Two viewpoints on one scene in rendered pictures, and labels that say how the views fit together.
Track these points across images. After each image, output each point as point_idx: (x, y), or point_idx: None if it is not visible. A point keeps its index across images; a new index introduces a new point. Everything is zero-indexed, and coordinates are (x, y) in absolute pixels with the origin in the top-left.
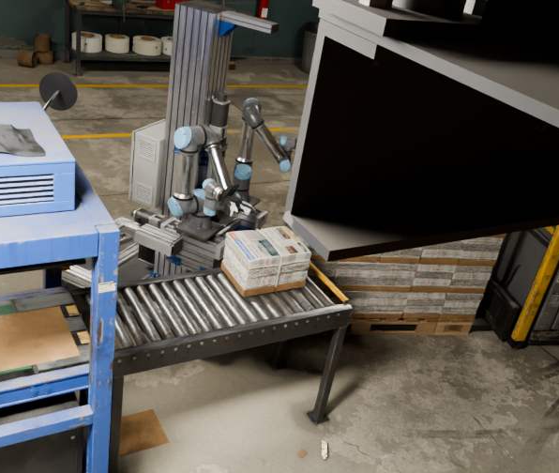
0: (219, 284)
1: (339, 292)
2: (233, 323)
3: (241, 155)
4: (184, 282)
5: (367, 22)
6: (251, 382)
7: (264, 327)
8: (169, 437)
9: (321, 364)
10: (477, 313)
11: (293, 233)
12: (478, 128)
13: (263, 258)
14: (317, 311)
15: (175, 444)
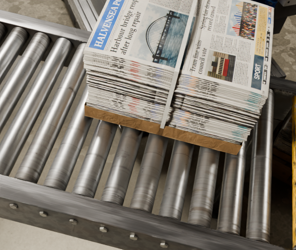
0: (78, 69)
1: None
2: None
3: None
4: (33, 36)
5: None
6: (158, 215)
7: (46, 210)
8: None
9: (277, 245)
10: None
11: (272, 28)
12: None
13: (122, 56)
14: (205, 234)
15: None
